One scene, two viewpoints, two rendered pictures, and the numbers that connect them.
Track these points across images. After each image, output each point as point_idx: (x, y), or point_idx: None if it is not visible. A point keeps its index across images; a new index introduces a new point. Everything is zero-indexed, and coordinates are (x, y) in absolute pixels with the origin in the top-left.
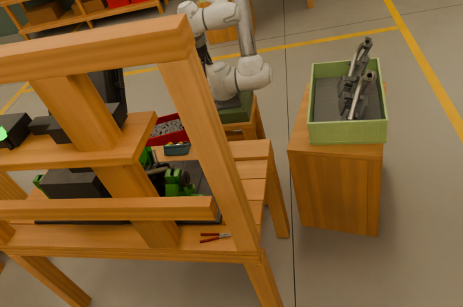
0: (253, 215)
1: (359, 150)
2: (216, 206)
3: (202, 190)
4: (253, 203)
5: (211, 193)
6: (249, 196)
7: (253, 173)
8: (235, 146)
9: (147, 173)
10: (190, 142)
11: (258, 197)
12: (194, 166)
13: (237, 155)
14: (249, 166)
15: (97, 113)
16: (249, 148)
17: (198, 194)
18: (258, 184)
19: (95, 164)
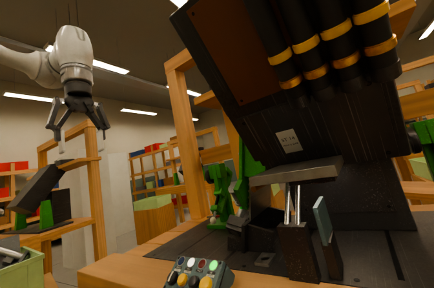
0: (184, 225)
1: (44, 280)
2: (201, 161)
3: (206, 232)
4: (175, 229)
5: (200, 229)
6: (173, 233)
7: (146, 246)
8: (119, 268)
9: None
10: (164, 285)
11: (167, 232)
12: (194, 254)
13: (135, 257)
14: (140, 252)
15: None
16: (111, 263)
17: (213, 225)
18: (155, 239)
19: None
